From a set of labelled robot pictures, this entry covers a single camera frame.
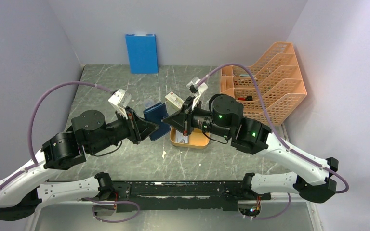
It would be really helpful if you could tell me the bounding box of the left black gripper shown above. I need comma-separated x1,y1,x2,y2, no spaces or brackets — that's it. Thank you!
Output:
89,105,160,154

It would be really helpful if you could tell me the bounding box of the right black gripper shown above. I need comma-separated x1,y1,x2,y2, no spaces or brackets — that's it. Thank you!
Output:
163,96,231,139

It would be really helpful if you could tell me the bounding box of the blue leather card holder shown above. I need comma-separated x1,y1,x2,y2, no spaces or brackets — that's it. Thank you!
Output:
143,102,171,141

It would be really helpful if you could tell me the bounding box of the orange oval tray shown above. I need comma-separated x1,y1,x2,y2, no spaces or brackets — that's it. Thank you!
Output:
170,128,210,149

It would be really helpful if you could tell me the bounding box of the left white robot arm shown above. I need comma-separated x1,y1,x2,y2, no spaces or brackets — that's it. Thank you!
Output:
0,109,159,221

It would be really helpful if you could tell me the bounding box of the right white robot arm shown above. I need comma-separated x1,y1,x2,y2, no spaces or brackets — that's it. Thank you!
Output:
163,94,338,203

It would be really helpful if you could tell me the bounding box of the stack of grey VIP cards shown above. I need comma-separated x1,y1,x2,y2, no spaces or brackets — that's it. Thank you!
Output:
176,133,188,144

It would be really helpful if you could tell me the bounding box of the small green white box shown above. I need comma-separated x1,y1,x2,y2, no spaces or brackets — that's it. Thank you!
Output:
165,91,184,110

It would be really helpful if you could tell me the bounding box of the small clear plastic cup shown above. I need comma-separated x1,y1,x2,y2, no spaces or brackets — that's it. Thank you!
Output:
143,98,156,109

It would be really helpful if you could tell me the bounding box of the red black item in organizer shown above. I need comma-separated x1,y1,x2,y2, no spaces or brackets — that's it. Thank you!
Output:
237,96,253,101

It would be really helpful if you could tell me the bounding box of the blue rectangular box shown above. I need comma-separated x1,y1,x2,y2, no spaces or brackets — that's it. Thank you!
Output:
125,34,159,74

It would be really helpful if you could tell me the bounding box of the orange mesh file organizer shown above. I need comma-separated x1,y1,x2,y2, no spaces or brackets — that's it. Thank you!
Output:
219,42,307,126

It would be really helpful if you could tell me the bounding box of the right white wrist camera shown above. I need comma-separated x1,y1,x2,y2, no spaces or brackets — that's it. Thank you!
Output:
186,75,209,110

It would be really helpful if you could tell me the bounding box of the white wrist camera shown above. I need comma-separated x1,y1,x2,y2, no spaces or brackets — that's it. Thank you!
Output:
186,75,209,110
108,89,132,120

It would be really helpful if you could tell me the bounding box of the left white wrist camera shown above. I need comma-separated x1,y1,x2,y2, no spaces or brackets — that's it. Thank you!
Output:
108,89,132,120

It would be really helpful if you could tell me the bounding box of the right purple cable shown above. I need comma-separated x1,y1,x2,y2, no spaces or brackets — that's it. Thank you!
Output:
198,63,350,194

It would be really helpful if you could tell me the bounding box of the purple cable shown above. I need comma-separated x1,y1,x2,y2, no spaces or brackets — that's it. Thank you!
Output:
198,63,350,194
0,81,114,218

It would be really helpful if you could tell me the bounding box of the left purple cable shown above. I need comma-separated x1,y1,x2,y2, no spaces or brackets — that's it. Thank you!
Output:
0,81,114,218

